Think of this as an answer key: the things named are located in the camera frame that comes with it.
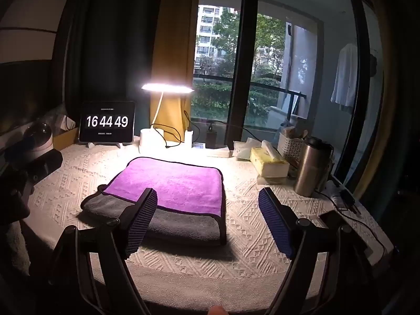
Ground white desk lamp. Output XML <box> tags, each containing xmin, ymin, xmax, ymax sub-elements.
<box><xmin>139</xmin><ymin>83</ymin><xmax>195</xmax><ymax>154</ymax></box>

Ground yellow curtain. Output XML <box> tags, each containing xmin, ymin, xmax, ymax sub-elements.
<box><xmin>149</xmin><ymin>0</ymin><xmax>201</xmax><ymax>132</ymax></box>

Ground tablet showing clock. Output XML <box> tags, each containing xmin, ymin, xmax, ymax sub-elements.
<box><xmin>79</xmin><ymin>101</ymin><xmax>136</xmax><ymax>144</ymax></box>

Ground white round camera device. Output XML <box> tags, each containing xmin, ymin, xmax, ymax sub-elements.
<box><xmin>20</xmin><ymin>123</ymin><xmax>54</xmax><ymax>161</ymax></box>

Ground black balcony railing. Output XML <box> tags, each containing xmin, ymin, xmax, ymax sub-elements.
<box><xmin>193</xmin><ymin>75</ymin><xmax>308</xmax><ymax>99</ymax></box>

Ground dark pump bottle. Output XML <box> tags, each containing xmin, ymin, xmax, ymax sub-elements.
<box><xmin>206</xmin><ymin>122</ymin><xmax>218</xmax><ymax>149</ymax></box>

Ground white plastic tissue packet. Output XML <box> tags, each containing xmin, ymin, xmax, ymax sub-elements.
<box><xmin>233</xmin><ymin>138</ymin><xmax>263</xmax><ymax>161</ymax></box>

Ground white knitted tablecloth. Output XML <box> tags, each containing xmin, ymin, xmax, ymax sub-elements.
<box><xmin>20</xmin><ymin>143</ymin><xmax>394</xmax><ymax>302</ymax></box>

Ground purple towel black trim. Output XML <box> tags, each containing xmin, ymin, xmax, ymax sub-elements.
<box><xmin>98</xmin><ymin>157</ymin><xmax>227</xmax><ymax>219</ymax></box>

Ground black power cable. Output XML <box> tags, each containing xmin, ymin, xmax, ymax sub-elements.
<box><xmin>315</xmin><ymin>188</ymin><xmax>388</xmax><ymax>257</ymax></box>

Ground white tablet stand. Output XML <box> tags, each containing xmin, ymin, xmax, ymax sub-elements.
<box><xmin>86</xmin><ymin>141</ymin><xmax>123</xmax><ymax>150</ymax></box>

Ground yellow tissue pack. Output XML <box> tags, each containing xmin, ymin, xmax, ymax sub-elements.
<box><xmin>250</xmin><ymin>140</ymin><xmax>290</xmax><ymax>184</ymax></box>

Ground white perforated basket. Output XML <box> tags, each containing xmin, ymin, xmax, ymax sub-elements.
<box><xmin>277</xmin><ymin>127</ymin><xmax>308</xmax><ymax>164</ymax></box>

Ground white hanging shirt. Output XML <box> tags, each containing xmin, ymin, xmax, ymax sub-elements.
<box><xmin>330</xmin><ymin>43</ymin><xmax>359</xmax><ymax>112</ymax></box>

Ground stainless steel thermos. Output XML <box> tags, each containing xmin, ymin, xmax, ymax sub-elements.
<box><xmin>293</xmin><ymin>137</ymin><xmax>334</xmax><ymax>197</ymax></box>

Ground grey towel black trim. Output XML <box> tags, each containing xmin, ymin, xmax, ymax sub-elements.
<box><xmin>79</xmin><ymin>184</ymin><xmax>228</xmax><ymax>246</ymax></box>

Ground white power strip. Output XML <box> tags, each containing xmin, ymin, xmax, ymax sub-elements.
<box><xmin>328</xmin><ymin>177</ymin><xmax>361</xmax><ymax>214</ymax></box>

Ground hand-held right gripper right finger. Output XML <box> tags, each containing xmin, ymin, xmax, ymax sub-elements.
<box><xmin>259</xmin><ymin>187</ymin><xmax>381</xmax><ymax>315</ymax></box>

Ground dark curtain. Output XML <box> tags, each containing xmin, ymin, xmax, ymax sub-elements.
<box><xmin>64</xmin><ymin>0</ymin><xmax>165</xmax><ymax>128</ymax></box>

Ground cardboard box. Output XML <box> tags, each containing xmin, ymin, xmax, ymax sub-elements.
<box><xmin>52</xmin><ymin>126</ymin><xmax>80</xmax><ymax>151</ymax></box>

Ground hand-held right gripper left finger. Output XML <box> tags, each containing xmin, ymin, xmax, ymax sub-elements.
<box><xmin>49</xmin><ymin>188</ymin><xmax>159</xmax><ymax>315</ymax></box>

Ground black lamp cable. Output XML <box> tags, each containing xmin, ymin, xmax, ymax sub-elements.
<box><xmin>150</xmin><ymin>110</ymin><xmax>201</xmax><ymax>149</ymax></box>

